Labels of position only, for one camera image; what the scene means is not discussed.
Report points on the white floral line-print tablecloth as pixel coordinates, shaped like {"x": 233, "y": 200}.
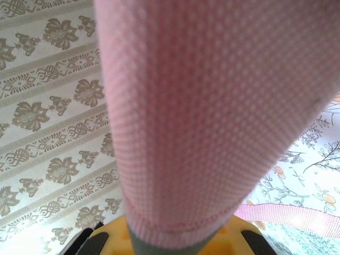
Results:
{"x": 305, "y": 172}

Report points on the pink student backpack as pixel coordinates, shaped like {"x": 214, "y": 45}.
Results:
{"x": 186, "y": 106}

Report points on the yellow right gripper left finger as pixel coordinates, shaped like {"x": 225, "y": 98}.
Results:
{"x": 119, "y": 239}

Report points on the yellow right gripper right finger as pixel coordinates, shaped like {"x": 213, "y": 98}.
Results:
{"x": 239, "y": 239}

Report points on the beige damask patterned cloth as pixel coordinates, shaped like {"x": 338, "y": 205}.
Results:
{"x": 40, "y": 106}

